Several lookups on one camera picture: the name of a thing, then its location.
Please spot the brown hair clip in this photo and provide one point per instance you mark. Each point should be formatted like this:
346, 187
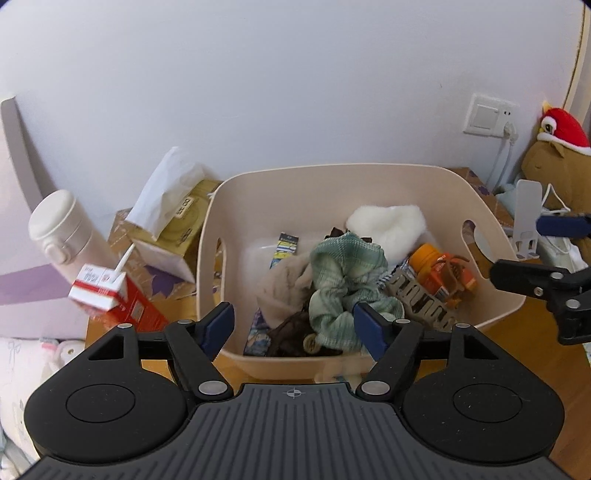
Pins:
454, 273

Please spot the orange medicine bottle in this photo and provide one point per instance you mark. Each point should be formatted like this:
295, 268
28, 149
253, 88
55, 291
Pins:
422, 263

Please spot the beige fluffy cloth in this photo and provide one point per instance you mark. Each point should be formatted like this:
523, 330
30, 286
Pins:
285, 289

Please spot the beige plastic storage bin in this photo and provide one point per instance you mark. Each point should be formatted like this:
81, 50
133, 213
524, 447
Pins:
248, 212

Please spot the brown plush toy red hat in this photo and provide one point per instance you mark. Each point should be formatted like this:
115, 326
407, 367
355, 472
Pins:
560, 156

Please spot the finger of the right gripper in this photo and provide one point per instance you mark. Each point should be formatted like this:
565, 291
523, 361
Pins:
552, 284
565, 226

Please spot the yellow tissue box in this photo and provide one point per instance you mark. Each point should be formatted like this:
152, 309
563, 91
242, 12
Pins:
167, 218

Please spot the white phone stand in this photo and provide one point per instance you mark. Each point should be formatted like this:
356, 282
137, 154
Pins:
528, 206

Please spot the blue cartoon tissue pack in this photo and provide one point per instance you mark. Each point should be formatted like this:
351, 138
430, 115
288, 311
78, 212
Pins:
258, 340

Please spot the white wall socket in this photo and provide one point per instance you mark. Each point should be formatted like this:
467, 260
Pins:
491, 117

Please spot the white bedding pile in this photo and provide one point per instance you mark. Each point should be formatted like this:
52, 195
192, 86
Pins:
25, 365

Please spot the white fluffy item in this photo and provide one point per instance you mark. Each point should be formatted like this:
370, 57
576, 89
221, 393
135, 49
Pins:
396, 229

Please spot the blue floral cloth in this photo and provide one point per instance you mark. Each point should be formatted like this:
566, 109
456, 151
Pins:
388, 277

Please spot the green scrunchie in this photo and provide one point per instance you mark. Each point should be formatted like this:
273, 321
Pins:
345, 270

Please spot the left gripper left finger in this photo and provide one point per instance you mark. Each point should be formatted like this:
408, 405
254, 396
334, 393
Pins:
194, 345

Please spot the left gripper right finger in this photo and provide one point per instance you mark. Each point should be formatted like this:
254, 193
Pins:
395, 348

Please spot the white thermos bottle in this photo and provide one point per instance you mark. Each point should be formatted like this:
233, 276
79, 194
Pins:
66, 236

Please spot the long cartoon sticker box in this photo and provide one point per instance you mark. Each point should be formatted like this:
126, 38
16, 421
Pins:
286, 247

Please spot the brown bow hair accessory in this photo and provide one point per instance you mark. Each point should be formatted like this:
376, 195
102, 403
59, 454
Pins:
295, 338

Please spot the red milk carton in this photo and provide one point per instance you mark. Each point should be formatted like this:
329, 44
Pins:
113, 292

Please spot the purple white board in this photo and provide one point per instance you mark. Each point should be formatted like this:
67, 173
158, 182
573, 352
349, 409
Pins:
34, 301

